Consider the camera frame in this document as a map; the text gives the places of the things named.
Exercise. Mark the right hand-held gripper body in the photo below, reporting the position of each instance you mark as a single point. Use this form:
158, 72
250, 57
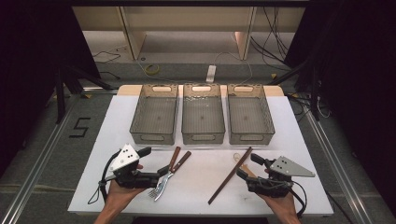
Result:
289, 169

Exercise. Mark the aluminium floor rail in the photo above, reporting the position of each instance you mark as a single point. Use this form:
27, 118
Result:
37, 161
339, 174

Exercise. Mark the person's right hand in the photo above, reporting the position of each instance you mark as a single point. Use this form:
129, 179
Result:
283, 203

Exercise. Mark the white power strip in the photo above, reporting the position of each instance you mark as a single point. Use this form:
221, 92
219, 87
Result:
211, 74

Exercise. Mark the clear grey plastic bin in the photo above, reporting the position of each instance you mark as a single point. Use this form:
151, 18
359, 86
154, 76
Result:
250, 115
203, 115
154, 115

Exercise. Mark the person's left hand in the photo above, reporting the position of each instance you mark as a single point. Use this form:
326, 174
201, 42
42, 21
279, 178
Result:
120, 193

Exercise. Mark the beige shelf unit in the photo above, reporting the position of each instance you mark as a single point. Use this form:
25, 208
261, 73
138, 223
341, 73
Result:
186, 21

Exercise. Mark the white table board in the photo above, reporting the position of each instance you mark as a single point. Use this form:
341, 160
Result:
202, 189

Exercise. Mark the light wooden table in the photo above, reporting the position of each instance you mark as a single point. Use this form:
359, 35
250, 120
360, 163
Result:
129, 90

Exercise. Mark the black curtain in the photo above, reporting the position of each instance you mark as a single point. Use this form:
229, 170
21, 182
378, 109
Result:
31, 62
358, 62

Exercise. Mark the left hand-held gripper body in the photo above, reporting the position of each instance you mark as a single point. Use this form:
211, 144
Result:
126, 158

